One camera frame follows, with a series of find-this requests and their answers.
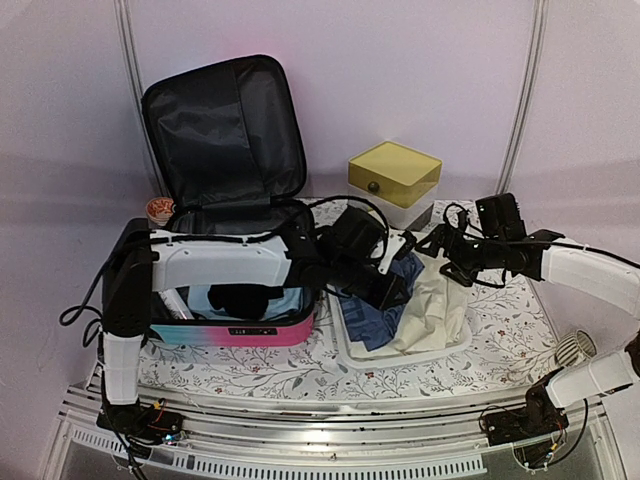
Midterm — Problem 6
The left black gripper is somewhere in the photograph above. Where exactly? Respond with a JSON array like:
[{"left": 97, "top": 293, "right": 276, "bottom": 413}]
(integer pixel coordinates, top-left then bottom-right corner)
[{"left": 332, "top": 256, "right": 412, "bottom": 314}]

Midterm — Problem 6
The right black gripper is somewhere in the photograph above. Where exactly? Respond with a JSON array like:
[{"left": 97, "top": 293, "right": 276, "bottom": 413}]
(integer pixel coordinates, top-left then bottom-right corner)
[{"left": 418, "top": 223, "right": 507, "bottom": 287}]

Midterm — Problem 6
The dark blue patterned garment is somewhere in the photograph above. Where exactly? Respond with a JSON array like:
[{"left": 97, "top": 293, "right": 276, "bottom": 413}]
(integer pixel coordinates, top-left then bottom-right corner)
[{"left": 339, "top": 253, "right": 424, "bottom": 351}]

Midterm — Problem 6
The beige garment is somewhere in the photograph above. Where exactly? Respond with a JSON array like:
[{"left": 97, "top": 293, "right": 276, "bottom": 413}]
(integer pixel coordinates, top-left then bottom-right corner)
[{"left": 385, "top": 254, "right": 471, "bottom": 355}]

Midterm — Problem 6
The white plastic mesh basket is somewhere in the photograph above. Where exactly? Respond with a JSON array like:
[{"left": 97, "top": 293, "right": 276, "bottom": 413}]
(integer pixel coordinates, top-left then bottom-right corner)
[{"left": 327, "top": 297, "right": 474, "bottom": 370}]

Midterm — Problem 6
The black garment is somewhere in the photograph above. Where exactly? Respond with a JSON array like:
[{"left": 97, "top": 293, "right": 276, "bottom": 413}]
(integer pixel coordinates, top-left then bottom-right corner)
[{"left": 207, "top": 284, "right": 284, "bottom": 320}]

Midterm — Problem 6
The pink and teal kids suitcase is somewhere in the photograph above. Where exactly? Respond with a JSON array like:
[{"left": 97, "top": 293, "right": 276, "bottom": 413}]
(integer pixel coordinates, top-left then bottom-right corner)
[{"left": 142, "top": 54, "right": 318, "bottom": 347}]

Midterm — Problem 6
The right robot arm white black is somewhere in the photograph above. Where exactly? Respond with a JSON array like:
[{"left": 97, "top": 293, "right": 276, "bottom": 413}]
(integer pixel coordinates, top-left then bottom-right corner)
[{"left": 415, "top": 193, "right": 639, "bottom": 444}]

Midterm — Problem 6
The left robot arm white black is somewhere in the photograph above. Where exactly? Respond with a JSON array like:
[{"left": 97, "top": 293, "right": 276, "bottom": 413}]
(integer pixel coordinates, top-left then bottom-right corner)
[{"left": 99, "top": 208, "right": 409, "bottom": 442}]

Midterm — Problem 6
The yellow and white storage box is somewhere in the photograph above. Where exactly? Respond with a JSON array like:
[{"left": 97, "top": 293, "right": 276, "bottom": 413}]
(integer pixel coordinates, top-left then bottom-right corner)
[{"left": 348, "top": 141, "right": 442, "bottom": 231}]

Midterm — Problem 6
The pale blue folded garment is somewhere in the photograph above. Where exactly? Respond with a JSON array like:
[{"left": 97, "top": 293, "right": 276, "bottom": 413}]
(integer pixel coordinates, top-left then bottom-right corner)
[{"left": 187, "top": 285, "right": 303, "bottom": 321}]

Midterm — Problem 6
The floral white tablecloth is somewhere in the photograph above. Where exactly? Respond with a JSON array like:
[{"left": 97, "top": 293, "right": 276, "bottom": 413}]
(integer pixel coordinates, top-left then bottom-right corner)
[{"left": 139, "top": 276, "right": 556, "bottom": 403}]

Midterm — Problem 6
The silver ribbed metal cup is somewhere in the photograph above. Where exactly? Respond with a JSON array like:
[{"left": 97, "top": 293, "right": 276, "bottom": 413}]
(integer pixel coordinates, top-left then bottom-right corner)
[{"left": 554, "top": 330, "right": 597, "bottom": 367}]

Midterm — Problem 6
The white plastic bottle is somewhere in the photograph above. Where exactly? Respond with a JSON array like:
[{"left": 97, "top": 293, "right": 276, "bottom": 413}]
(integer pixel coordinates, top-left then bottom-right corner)
[{"left": 159, "top": 289, "right": 194, "bottom": 320}]

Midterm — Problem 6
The orange patterned ceramic bowl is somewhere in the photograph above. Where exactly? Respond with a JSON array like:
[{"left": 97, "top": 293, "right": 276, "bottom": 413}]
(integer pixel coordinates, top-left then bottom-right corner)
[{"left": 145, "top": 197, "right": 174, "bottom": 226}]

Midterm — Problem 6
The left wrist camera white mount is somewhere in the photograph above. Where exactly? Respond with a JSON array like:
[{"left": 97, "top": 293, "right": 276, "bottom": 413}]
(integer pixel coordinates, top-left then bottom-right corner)
[{"left": 371, "top": 229, "right": 417, "bottom": 275}]

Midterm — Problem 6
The aluminium front rail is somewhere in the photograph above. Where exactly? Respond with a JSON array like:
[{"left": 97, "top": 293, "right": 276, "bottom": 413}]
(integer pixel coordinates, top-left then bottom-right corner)
[{"left": 57, "top": 384, "right": 606, "bottom": 476}]

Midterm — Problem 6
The right metal wall post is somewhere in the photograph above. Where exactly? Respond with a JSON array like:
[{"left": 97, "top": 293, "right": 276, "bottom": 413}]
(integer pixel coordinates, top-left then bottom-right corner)
[{"left": 495, "top": 0, "right": 549, "bottom": 194}]

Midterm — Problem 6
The metal wall post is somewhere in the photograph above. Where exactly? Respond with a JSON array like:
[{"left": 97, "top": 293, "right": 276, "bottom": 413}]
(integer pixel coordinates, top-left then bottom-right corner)
[
  {"left": 495, "top": 0, "right": 549, "bottom": 194},
  {"left": 113, "top": 0, "right": 143, "bottom": 105}
]

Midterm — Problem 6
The left metal wall post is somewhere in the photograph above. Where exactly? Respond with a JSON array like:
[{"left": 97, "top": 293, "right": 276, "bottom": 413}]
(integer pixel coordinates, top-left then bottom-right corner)
[{"left": 113, "top": 0, "right": 143, "bottom": 105}]

